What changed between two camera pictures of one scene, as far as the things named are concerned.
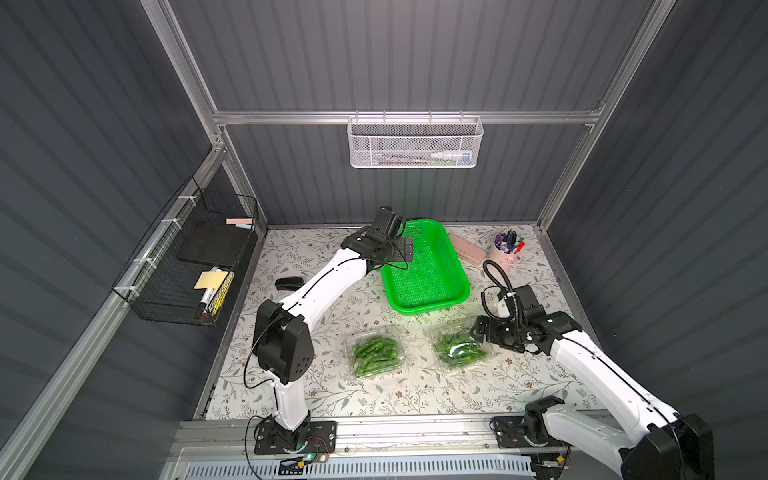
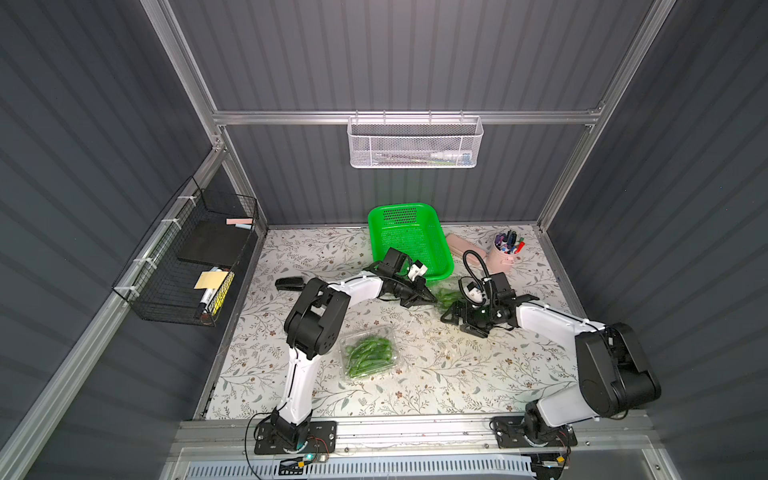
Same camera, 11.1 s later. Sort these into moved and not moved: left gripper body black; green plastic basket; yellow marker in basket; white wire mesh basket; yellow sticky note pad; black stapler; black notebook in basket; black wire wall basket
Moved: left gripper body black; green plastic basket
Not moved: white wire mesh basket; yellow sticky note pad; black notebook in basket; yellow marker in basket; black stapler; black wire wall basket
